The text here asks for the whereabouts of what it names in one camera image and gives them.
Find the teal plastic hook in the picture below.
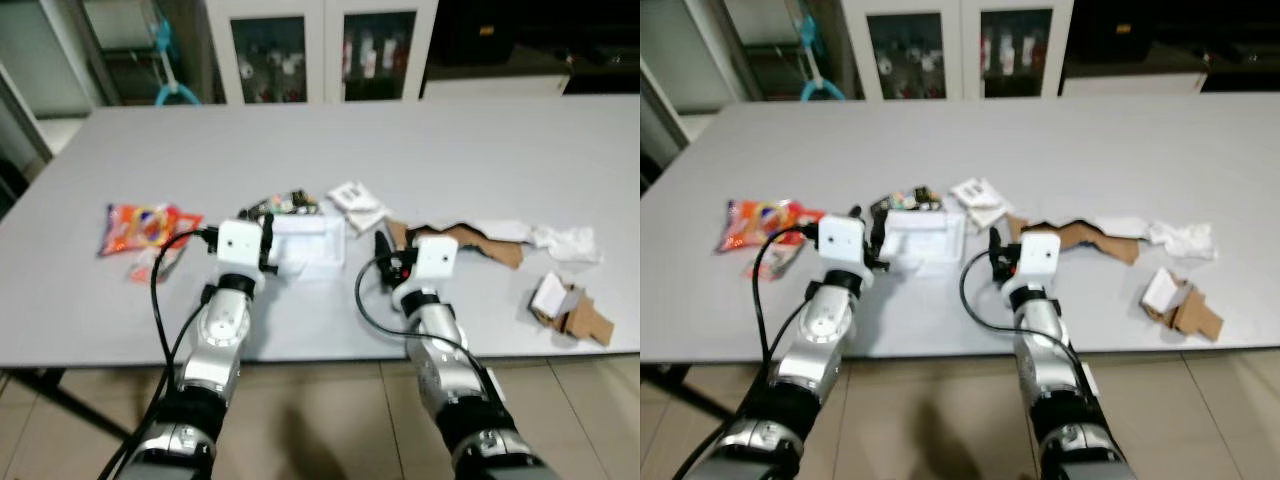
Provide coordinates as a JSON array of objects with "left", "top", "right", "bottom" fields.
[
  {"left": 795, "top": 14, "right": 847, "bottom": 102},
  {"left": 150, "top": 18, "right": 203, "bottom": 106}
]

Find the large red snack bag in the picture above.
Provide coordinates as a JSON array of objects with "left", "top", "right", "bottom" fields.
[
  {"left": 715, "top": 198, "right": 826, "bottom": 253},
  {"left": 98, "top": 203, "right": 204, "bottom": 257}
]

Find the dark crumpled snack bag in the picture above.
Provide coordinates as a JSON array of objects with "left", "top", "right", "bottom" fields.
[
  {"left": 250, "top": 190, "right": 321, "bottom": 221},
  {"left": 868, "top": 187, "right": 946, "bottom": 214}
]

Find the small red white wrapper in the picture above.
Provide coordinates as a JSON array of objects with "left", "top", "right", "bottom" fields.
[
  {"left": 128, "top": 245, "right": 187, "bottom": 284},
  {"left": 745, "top": 244, "right": 803, "bottom": 281}
]

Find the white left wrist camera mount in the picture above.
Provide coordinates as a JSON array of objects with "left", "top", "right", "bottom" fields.
[
  {"left": 217, "top": 220, "right": 264, "bottom": 270},
  {"left": 819, "top": 216, "right": 868, "bottom": 267}
]

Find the crumpled white tissue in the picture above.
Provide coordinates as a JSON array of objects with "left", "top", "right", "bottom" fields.
[
  {"left": 1145, "top": 220, "right": 1217, "bottom": 261},
  {"left": 530, "top": 224, "right": 604, "bottom": 265}
]

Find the white low shelf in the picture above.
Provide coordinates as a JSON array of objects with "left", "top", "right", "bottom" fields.
[
  {"left": 420, "top": 74, "right": 571, "bottom": 100},
  {"left": 1060, "top": 71, "right": 1207, "bottom": 98}
]

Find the black table leg frame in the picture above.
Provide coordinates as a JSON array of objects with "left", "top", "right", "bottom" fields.
[
  {"left": 0, "top": 368, "right": 131, "bottom": 441},
  {"left": 640, "top": 363, "right": 731, "bottom": 421}
]

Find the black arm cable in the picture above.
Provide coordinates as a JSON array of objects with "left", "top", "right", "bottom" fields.
[
  {"left": 100, "top": 228, "right": 221, "bottom": 480},
  {"left": 354, "top": 251, "right": 491, "bottom": 377},
  {"left": 690, "top": 227, "right": 823, "bottom": 480},
  {"left": 959, "top": 247, "right": 1087, "bottom": 373}
]

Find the small open cardboard box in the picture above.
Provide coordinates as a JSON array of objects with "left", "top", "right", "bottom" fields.
[
  {"left": 1140, "top": 275, "right": 1226, "bottom": 343},
  {"left": 530, "top": 280, "right": 616, "bottom": 348}
]

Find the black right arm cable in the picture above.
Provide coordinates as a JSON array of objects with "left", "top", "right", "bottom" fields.
[
  {"left": 959, "top": 247, "right": 1087, "bottom": 373},
  {"left": 354, "top": 251, "right": 491, "bottom": 377}
]

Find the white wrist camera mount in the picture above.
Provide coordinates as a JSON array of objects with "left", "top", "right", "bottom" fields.
[
  {"left": 414, "top": 234, "right": 460, "bottom": 282},
  {"left": 217, "top": 220, "right": 264, "bottom": 270},
  {"left": 1017, "top": 231, "right": 1062, "bottom": 279},
  {"left": 819, "top": 216, "right": 868, "bottom": 267}
]

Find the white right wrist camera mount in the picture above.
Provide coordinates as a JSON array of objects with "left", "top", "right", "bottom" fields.
[
  {"left": 414, "top": 234, "right": 460, "bottom": 282},
  {"left": 1017, "top": 231, "right": 1062, "bottom": 279}
]

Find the white paper card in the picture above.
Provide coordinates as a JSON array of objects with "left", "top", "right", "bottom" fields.
[
  {"left": 1143, "top": 268, "right": 1182, "bottom": 311},
  {"left": 533, "top": 272, "right": 571, "bottom": 316}
]

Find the torn brown cardboard piece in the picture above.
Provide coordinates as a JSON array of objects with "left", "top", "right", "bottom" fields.
[
  {"left": 388, "top": 220, "right": 526, "bottom": 271},
  {"left": 1005, "top": 215, "right": 1141, "bottom": 266}
]

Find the white glass door cabinet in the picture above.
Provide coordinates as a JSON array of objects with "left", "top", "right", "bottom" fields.
[
  {"left": 840, "top": 0, "right": 1076, "bottom": 101},
  {"left": 205, "top": 0, "right": 439, "bottom": 105}
]

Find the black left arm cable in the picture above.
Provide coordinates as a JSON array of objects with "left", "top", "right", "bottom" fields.
[
  {"left": 690, "top": 227, "right": 823, "bottom": 480},
  {"left": 100, "top": 228, "right": 221, "bottom": 480}
]

